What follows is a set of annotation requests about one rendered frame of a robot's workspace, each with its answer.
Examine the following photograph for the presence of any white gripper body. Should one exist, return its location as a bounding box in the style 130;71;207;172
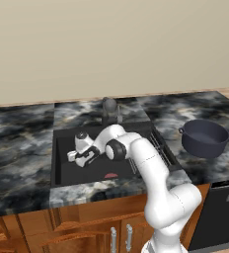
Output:
74;153;97;168

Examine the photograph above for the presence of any black sink basin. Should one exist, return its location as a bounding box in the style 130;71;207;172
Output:
50;122;184;190

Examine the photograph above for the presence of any wooden panel under sink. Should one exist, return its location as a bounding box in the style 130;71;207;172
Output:
52;193;151;233

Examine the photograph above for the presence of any dark blue pot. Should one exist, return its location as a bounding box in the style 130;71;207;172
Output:
178;119;229;159

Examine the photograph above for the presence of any red flat object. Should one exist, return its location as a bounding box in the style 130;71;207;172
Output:
104;172;119;180

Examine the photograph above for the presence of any grey tap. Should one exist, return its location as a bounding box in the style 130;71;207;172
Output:
101;96;124;127

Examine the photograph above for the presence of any wooden cupboard door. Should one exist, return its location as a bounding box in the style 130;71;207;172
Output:
0;213;26;253
39;229;114;253
118;212;155;253

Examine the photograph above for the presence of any black dishwasher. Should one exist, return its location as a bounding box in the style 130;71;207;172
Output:
188;179;229;252

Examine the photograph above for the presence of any black wire rack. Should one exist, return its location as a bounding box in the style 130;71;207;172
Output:
128;127;174;176

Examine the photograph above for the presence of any silver cupboard handle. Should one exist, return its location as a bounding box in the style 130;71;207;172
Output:
124;223;133;253
110;226;117;253

